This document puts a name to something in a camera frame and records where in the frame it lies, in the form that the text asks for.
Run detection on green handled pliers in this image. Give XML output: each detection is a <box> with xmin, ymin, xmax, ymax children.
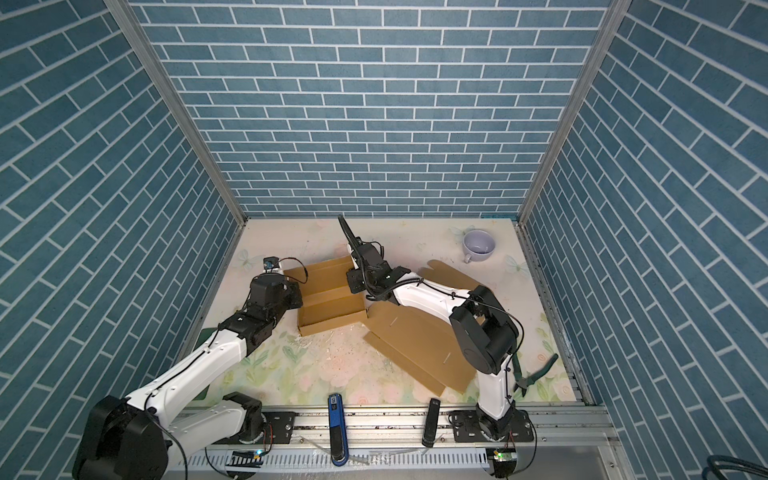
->
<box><xmin>511</xmin><ymin>353</ymin><xmax>559</xmax><ymax>396</ymax></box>

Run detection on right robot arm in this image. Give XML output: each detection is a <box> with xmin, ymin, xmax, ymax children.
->
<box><xmin>347</xmin><ymin>247</ymin><xmax>520</xmax><ymax>440</ymax></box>

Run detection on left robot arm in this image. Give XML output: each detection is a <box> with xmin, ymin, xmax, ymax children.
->
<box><xmin>72</xmin><ymin>270</ymin><xmax>303</xmax><ymax>479</ymax></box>

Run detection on aluminium front rail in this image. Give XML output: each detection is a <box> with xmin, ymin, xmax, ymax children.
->
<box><xmin>163</xmin><ymin>404</ymin><xmax>619</xmax><ymax>456</ymax></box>

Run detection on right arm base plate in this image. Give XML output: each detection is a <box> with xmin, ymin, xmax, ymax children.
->
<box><xmin>447</xmin><ymin>407</ymin><xmax>535</xmax><ymax>443</ymax></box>

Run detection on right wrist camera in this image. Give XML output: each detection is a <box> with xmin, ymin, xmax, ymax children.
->
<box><xmin>338</xmin><ymin>215</ymin><xmax>384</xmax><ymax>268</ymax></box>

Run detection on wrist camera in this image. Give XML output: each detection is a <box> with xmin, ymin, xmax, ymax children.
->
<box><xmin>262</xmin><ymin>256</ymin><xmax>283</xmax><ymax>275</ymax></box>
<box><xmin>338</xmin><ymin>215</ymin><xmax>384</xmax><ymax>268</ymax></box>

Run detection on cardboard box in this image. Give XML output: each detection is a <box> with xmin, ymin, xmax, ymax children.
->
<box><xmin>286</xmin><ymin>256</ymin><xmax>367</xmax><ymax>337</ymax></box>

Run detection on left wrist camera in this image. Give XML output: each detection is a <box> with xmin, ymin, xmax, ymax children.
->
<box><xmin>262</xmin><ymin>256</ymin><xmax>283</xmax><ymax>275</ymax></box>

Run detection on blue black handheld tool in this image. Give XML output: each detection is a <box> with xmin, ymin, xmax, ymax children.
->
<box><xmin>328</xmin><ymin>393</ymin><xmax>349</xmax><ymax>467</ymax></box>

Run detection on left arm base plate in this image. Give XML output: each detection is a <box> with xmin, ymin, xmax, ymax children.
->
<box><xmin>215</xmin><ymin>411</ymin><xmax>297</xmax><ymax>447</ymax></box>

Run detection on lavender ceramic cup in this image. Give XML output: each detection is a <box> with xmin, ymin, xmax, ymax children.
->
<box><xmin>462</xmin><ymin>229</ymin><xmax>496</xmax><ymax>264</ymax></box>

